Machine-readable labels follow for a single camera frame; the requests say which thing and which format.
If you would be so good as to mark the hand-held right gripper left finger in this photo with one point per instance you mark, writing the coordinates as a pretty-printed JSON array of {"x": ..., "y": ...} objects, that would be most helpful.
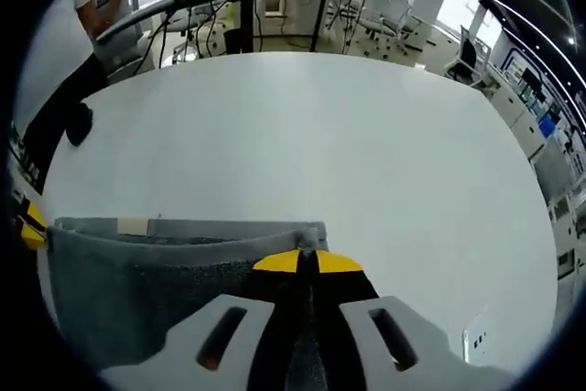
[{"x": 270, "y": 318}]

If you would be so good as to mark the white office chair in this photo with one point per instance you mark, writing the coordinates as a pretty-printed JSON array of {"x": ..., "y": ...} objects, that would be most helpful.
[{"x": 389, "y": 20}]

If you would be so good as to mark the black stand with sign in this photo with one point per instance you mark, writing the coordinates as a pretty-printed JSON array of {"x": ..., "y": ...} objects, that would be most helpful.
[{"x": 322, "y": 11}]

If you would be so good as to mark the black-backed office chair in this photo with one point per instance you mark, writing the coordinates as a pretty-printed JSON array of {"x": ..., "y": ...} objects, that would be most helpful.
[{"x": 468, "y": 53}]

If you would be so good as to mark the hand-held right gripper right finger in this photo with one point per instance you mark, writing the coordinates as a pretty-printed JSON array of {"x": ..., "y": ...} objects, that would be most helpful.
[{"x": 352, "y": 354}]

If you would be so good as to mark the black computer mouse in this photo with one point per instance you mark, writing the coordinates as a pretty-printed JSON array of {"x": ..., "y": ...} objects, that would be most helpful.
[{"x": 80, "y": 125}]

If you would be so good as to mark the grey towel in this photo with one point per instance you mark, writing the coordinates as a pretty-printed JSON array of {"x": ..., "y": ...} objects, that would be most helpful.
[{"x": 137, "y": 281}]

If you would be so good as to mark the white socket panel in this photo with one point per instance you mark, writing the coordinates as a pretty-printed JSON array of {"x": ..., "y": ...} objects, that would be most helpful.
[{"x": 476, "y": 336}]

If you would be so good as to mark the white low cabinets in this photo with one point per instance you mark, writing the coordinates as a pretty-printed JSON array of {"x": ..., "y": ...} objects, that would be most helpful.
[{"x": 517, "y": 111}]

